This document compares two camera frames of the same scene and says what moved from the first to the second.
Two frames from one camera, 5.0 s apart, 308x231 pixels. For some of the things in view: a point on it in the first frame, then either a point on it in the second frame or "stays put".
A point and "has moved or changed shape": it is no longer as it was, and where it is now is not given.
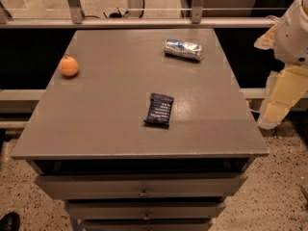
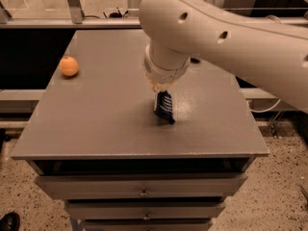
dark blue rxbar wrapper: [160, 110] has moved or changed shape
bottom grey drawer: [146, 224] stays put
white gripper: [293, 38] → [164, 71]
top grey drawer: [141, 186] stays put
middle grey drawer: [145, 210] stays put
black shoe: [10, 221] stays put
